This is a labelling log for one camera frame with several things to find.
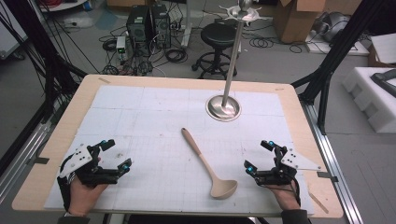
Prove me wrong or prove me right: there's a white foam block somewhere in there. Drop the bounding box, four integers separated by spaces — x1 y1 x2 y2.
341 66 396 134

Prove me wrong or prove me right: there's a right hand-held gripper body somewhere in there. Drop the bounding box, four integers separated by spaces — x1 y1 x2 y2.
255 147 322 188

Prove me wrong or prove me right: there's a black curved object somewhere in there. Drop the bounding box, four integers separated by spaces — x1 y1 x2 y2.
370 68 396 99

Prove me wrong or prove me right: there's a wooden ladle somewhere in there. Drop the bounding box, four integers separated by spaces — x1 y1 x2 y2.
180 127 239 201

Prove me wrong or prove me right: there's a black computer tower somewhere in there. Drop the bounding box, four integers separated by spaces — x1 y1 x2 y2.
125 5 154 57
150 3 173 49

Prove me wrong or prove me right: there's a large cardboard box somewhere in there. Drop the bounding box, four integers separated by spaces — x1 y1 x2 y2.
273 0 329 45

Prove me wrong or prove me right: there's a small white power box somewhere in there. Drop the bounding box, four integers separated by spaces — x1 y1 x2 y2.
115 35 128 62

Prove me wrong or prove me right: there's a coiled black cable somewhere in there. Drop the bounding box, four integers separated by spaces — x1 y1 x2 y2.
248 36 275 49
102 38 118 53
163 48 189 64

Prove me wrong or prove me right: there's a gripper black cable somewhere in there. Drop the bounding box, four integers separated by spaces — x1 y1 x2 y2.
56 153 76 213
258 176 303 207

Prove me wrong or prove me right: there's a person's left hand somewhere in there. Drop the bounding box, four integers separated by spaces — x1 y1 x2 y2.
67 177 109 217

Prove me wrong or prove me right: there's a white desk leg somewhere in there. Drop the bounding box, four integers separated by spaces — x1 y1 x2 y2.
180 0 192 49

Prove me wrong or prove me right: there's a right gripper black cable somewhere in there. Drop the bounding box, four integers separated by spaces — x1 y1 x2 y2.
258 176 303 207

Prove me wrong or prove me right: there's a metal utensil stand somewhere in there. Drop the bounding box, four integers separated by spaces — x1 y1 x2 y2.
205 0 269 123

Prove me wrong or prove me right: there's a black frame strut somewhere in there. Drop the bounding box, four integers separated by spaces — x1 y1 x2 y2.
290 0 389 136
0 0 89 125

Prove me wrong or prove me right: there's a white flat board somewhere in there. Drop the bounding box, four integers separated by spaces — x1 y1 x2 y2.
304 30 371 57

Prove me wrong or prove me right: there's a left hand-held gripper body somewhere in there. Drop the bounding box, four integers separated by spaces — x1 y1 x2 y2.
58 143 122 189

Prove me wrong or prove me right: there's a grey rounded device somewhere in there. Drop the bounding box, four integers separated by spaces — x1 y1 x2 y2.
312 11 352 43

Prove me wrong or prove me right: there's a black tape piece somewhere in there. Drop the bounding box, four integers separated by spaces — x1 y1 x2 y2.
26 157 50 166
317 171 339 183

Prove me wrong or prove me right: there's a white grid mat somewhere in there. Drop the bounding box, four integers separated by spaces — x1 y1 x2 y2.
43 84 316 217

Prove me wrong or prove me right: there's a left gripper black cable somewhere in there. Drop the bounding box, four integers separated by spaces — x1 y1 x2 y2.
56 153 76 213

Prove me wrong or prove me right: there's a person's right hand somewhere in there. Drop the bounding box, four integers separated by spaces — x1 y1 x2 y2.
265 181 302 213

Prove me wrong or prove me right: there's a black round stool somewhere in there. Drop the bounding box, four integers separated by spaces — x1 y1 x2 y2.
191 22 243 80

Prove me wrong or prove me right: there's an aluminium rail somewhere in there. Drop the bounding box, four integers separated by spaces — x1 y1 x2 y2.
0 120 53 204
300 102 364 224

